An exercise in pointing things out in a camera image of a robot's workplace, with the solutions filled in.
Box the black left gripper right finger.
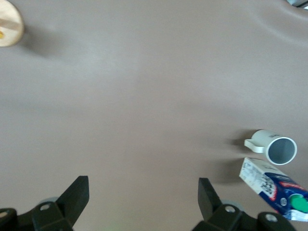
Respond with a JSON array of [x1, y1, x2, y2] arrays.
[[192, 177, 296, 231]]

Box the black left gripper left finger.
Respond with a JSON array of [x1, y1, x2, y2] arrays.
[[0, 175, 90, 231]]

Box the blue white milk carton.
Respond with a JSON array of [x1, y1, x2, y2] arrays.
[[238, 157, 308, 222]]

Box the round wooden cup stand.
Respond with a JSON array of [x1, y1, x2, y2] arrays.
[[0, 0, 25, 48]]

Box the white mug with handle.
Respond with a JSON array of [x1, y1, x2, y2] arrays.
[[244, 129, 298, 166]]

